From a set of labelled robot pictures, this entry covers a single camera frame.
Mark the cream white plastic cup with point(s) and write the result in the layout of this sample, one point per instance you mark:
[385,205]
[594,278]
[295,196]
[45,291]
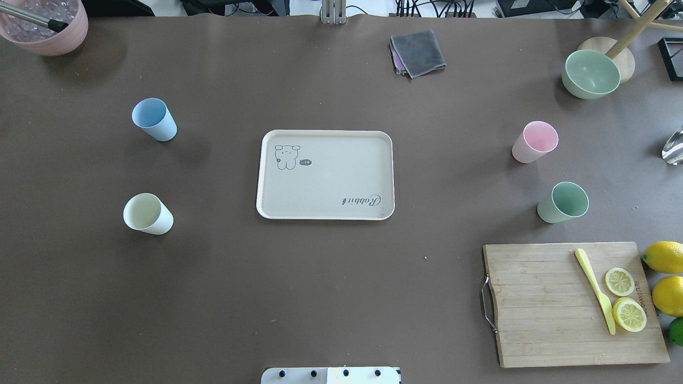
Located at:
[146,212]

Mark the pink plastic cup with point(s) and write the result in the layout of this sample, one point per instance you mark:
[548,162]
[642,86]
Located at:
[536,140]

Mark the light blue plastic cup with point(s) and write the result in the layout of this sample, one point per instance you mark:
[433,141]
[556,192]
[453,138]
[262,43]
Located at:
[153,117]

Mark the green plastic cup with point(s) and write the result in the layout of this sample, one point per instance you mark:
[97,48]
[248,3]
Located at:
[566,201]

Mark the beige rabbit serving tray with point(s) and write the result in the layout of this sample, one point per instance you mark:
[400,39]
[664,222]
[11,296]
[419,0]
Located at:
[326,175]

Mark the purple cloth under grey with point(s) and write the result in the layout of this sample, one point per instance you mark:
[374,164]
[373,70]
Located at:
[397,62]

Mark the grey folded cloth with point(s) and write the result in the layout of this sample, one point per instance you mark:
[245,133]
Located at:
[419,52]

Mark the bamboo cutting board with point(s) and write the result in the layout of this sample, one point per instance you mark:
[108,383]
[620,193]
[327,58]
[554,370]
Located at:
[546,313]

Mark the yellow plastic knife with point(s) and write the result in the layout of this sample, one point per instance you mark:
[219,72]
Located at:
[603,300]

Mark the green plastic bowl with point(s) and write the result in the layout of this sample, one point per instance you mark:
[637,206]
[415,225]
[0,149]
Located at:
[590,74]

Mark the upper lemon slice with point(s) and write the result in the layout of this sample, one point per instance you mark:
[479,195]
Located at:
[619,282]

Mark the lemon slice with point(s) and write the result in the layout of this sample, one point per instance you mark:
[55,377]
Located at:
[619,282]
[628,314]

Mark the pink bowl with ice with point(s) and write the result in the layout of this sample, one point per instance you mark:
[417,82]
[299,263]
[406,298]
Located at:
[40,40]

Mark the lower lemon slice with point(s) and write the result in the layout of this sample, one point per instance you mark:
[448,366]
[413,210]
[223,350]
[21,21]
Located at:
[628,314]

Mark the wooden stand with round base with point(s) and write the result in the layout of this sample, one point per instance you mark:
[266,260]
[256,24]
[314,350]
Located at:
[618,51]

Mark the whole lemon near board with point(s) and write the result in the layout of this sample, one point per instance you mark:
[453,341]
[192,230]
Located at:
[664,257]

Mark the green lime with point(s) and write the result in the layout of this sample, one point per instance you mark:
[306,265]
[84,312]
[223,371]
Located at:
[675,331]

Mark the aluminium frame post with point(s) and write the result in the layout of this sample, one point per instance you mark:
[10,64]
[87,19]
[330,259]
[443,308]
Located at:
[333,12]

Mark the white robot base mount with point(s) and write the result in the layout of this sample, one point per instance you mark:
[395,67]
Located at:
[343,374]

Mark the black picture frame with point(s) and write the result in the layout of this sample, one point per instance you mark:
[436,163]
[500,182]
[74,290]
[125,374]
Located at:
[670,49]

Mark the metal scoop handle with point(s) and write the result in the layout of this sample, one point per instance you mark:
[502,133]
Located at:
[20,13]

